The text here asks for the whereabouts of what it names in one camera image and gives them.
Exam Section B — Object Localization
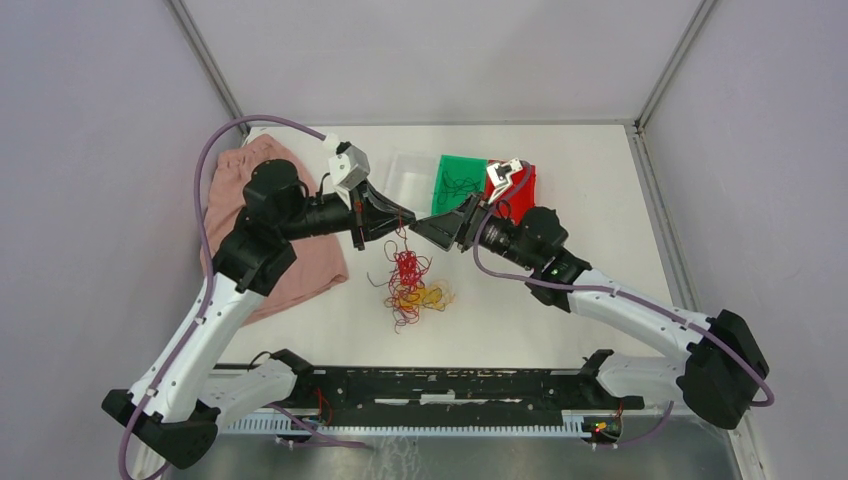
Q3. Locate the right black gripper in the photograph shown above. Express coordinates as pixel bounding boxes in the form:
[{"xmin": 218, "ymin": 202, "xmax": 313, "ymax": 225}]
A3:
[{"xmin": 409, "ymin": 191, "xmax": 538, "ymax": 271}]

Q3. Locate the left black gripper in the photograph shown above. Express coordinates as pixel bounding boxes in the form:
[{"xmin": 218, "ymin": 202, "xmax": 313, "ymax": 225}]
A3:
[{"xmin": 280, "ymin": 177, "xmax": 417, "ymax": 250}]

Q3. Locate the dark thin cable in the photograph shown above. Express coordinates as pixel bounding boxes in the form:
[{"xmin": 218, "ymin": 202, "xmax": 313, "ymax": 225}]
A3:
[{"xmin": 437, "ymin": 169, "xmax": 484, "ymax": 207}]

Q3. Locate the red thin cable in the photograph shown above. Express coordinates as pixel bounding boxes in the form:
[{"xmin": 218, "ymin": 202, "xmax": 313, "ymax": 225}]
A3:
[{"xmin": 368, "ymin": 211, "xmax": 433, "ymax": 335}]

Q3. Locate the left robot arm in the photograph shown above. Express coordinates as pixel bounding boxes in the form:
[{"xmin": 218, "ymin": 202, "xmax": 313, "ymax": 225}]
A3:
[{"xmin": 102, "ymin": 159, "xmax": 416, "ymax": 469}]

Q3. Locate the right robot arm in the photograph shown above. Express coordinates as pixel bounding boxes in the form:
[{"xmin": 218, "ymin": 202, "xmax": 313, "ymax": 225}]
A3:
[{"xmin": 411, "ymin": 195, "xmax": 776, "ymax": 430}]

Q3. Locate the clear plastic bin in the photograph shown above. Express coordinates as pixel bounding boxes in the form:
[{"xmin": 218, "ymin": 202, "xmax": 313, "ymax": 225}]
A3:
[{"xmin": 382, "ymin": 151, "xmax": 440, "ymax": 218}]

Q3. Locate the green plastic bin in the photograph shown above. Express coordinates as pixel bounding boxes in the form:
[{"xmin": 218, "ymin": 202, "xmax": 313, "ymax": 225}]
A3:
[{"xmin": 431, "ymin": 155, "xmax": 488, "ymax": 215}]

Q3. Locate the pink cloth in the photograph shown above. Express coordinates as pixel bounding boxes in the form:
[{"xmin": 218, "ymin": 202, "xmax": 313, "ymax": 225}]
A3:
[{"xmin": 204, "ymin": 134, "xmax": 349, "ymax": 325}]

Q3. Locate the red plastic bin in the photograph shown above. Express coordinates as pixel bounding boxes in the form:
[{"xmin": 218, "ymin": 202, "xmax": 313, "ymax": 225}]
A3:
[{"xmin": 483, "ymin": 159, "xmax": 536, "ymax": 224}]

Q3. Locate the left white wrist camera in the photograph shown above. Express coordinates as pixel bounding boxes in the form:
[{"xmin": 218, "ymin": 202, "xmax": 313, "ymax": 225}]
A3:
[{"xmin": 322, "ymin": 133, "xmax": 370, "ymax": 208}]

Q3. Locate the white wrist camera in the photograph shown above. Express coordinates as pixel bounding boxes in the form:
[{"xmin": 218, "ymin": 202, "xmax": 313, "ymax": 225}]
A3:
[
  {"xmin": 322, "ymin": 133, "xmax": 370, "ymax": 208},
  {"xmin": 486, "ymin": 158, "xmax": 530, "ymax": 205}
]

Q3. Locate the yellow thin cable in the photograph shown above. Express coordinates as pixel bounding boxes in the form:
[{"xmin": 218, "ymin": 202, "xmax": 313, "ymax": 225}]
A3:
[{"xmin": 397, "ymin": 278, "xmax": 460, "ymax": 314}]

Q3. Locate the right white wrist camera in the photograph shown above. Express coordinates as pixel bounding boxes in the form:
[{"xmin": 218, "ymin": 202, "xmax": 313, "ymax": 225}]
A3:
[{"xmin": 486, "ymin": 158, "xmax": 530, "ymax": 205}]

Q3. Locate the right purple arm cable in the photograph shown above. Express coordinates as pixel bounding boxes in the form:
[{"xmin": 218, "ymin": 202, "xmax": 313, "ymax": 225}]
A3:
[{"xmin": 471, "ymin": 165, "xmax": 775, "ymax": 450}]

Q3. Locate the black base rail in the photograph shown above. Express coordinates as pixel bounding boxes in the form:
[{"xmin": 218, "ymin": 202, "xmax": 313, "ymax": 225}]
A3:
[{"xmin": 279, "ymin": 366, "xmax": 645, "ymax": 427}]

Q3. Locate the white slotted cable duct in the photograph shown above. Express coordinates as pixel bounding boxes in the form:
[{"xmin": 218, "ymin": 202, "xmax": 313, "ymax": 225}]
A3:
[{"xmin": 223, "ymin": 409, "xmax": 621, "ymax": 441}]

